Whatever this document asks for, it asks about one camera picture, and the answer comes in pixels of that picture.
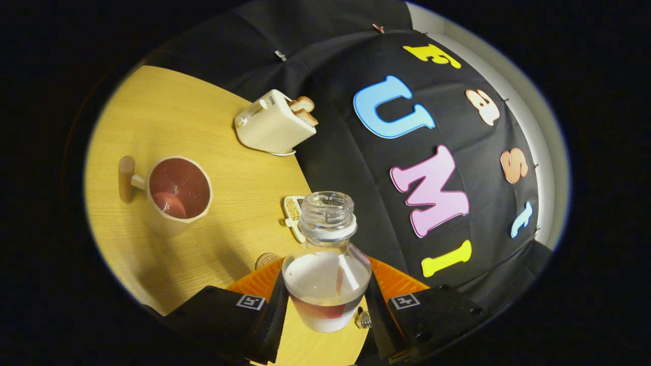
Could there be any round wooden coaster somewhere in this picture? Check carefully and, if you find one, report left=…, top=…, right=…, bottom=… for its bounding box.
left=254, top=253, right=283, bottom=271

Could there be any wooden table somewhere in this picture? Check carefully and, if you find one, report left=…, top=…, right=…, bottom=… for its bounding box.
left=84, top=65, right=369, bottom=366

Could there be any cream toaster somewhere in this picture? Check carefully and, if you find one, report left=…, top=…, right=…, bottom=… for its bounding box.
left=233, top=89, right=317, bottom=154

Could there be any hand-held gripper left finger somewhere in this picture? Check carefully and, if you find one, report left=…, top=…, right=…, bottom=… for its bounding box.
left=163, top=257, right=290, bottom=364

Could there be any black backdrop cloth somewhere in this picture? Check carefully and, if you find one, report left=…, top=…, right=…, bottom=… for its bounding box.
left=145, top=0, right=555, bottom=316

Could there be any white divided seed dish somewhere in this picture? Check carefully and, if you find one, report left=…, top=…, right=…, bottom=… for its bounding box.
left=283, top=196, right=307, bottom=243

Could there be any clear juice bottle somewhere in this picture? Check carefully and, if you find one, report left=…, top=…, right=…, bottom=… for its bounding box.
left=281, top=191, right=373, bottom=333

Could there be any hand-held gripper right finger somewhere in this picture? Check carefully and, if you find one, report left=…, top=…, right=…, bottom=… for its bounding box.
left=364, top=257, right=489, bottom=362

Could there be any cream cup with wooden handle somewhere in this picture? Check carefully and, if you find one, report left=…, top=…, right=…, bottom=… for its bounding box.
left=118, top=155, right=213, bottom=237

